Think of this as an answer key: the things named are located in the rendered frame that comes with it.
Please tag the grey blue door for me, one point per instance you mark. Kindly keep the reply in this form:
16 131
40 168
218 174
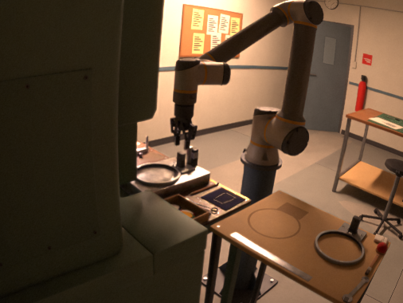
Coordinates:
327 94

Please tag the round wall clock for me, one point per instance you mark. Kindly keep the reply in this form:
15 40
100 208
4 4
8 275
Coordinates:
331 3

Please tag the wooden table with shelf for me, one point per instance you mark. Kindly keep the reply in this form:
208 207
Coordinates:
365 179

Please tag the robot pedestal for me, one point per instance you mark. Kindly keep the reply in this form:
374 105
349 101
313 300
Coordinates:
256 182

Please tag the orange notice board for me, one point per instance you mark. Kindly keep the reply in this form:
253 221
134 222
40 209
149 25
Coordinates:
185 31

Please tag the steel ruler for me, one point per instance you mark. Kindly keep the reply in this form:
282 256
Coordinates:
270 256

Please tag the pale green chenille machine body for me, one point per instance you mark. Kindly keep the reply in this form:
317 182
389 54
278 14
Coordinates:
69 151

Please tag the red pincushion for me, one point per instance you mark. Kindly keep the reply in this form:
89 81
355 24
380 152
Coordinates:
382 248

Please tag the red fire extinguisher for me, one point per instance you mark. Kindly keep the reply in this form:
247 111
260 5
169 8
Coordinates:
360 94

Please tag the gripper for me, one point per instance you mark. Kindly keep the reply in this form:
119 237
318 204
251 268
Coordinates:
184 112

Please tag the small white block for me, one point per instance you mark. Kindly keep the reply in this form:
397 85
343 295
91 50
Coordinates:
379 238

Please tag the red wall sign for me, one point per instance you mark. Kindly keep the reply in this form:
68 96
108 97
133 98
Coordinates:
367 59

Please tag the brown wooden tray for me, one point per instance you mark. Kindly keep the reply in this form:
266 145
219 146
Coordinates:
201 217

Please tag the green cutting mat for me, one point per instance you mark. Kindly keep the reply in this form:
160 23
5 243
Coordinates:
388 121

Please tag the dark hoop frame with grip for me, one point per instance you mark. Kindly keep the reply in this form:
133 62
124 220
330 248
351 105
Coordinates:
154 182

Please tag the black latch knob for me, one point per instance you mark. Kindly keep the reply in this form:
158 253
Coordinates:
193 156

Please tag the small silver scissors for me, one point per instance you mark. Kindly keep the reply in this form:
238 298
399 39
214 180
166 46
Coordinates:
211 209

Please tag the grey hoop frame with grip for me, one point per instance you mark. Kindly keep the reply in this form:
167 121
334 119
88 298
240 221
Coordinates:
318 250

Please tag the orange thread spool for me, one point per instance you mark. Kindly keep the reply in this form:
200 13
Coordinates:
188 213

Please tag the silver wrench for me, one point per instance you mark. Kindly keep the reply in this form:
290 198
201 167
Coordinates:
357 288

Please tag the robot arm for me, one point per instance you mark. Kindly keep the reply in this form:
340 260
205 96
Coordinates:
291 78

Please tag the dark blue fabric mat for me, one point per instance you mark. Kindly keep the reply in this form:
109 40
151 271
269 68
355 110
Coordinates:
224 199

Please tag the wooden rack table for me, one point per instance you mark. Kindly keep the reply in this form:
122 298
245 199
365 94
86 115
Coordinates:
277 249

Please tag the black swivel stool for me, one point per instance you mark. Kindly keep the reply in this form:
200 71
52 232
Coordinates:
393 189

